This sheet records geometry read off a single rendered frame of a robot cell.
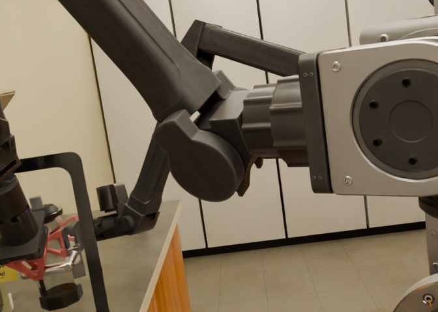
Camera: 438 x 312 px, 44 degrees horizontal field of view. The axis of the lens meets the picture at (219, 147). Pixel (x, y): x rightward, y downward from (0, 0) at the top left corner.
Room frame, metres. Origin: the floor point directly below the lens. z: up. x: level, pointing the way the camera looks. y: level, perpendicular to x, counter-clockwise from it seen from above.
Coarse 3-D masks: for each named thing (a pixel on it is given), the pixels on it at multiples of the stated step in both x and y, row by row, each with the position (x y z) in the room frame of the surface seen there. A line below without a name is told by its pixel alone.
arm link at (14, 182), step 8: (8, 176) 0.82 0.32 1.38; (0, 184) 0.80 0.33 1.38; (8, 184) 0.81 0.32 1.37; (16, 184) 0.81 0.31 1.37; (0, 192) 0.79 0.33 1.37; (8, 192) 0.79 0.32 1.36; (16, 192) 0.81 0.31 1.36; (0, 200) 0.79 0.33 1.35; (8, 200) 0.80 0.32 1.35; (16, 200) 0.81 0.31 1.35; (24, 200) 0.82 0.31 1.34; (0, 208) 0.80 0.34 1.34; (8, 208) 0.80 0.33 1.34; (16, 208) 0.81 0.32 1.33; (24, 208) 0.82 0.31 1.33; (0, 216) 0.80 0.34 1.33; (8, 216) 0.80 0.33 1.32
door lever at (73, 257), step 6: (72, 252) 0.94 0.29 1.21; (66, 258) 0.94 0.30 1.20; (72, 258) 0.92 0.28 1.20; (78, 258) 0.94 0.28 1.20; (48, 264) 0.90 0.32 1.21; (54, 264) 0.89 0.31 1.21; (60, 264) 0.89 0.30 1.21; (66, 264) 0.89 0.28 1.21; (72, 264) 0.89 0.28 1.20; (36, 270) 0.89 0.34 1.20; (48, 270) 0.89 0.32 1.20; (54, 270) 0.89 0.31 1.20; (60, 270) 0.89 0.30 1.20; (66, 270) 0.89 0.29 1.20; (24, 276) 0.89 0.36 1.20
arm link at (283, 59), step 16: (192, 32) 1.14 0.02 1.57; (208, 32) 1.13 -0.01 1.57; (224, 32) 1.12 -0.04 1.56; (192, 48) 1.14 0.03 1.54; (208, 48) 1.13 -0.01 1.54; (224, 48) 1.11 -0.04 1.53; (240, 48) 1.09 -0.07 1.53; (256, 48) 1.07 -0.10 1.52; (272, 48) 1.05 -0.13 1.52; (288, 48) 1.05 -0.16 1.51; (208, 64) 1.19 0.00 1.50; (256, 64) 1.07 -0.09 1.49; (272, 64) 1.05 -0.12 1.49; (288, 64) 1.03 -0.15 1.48
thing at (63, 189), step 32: (32, 160) 0.94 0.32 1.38; (64, 160) 0.94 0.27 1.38; (32, 192) 0.94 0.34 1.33; (64, 192) 0.94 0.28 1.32; (64, 224) 0.94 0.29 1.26; (64, 256) 0.94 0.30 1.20; (96, 256) 0.94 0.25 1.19; (0, 288) 0.93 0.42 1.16; (32, 288) 0.94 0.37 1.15; (64, 288) 0.94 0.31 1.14; (96, 288) 0.94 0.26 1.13
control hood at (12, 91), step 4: (0, 92) 1.15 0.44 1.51; (4, 92) 1.17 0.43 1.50; (8, 92) 1.19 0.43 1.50; (12, 92) 1.22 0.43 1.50; (0, 96) 1.15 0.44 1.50; (4, 96) 1.18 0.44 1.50; (8, 96) 1.20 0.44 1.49; (12, 96) 1.23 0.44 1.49; (4, 100) 1.19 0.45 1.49; (8, 100) 1.22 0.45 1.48; (4, 104) 1.21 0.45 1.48; (4, 108) 1.23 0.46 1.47
